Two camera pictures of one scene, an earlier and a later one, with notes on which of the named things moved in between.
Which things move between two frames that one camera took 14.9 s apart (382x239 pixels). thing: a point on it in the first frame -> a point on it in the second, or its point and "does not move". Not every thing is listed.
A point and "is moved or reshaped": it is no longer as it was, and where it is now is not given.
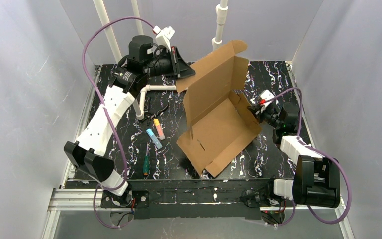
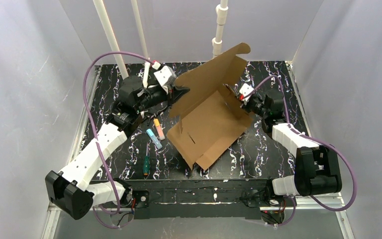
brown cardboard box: x=220 y=122 is moved or reshaped
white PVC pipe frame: x=139 y=100 does not move
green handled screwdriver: x=146 y=164 does not move
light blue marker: x=154 y=139 does not move
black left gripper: x=174 y=62 -> x=170 y=93
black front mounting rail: x=196 y=199 does not move
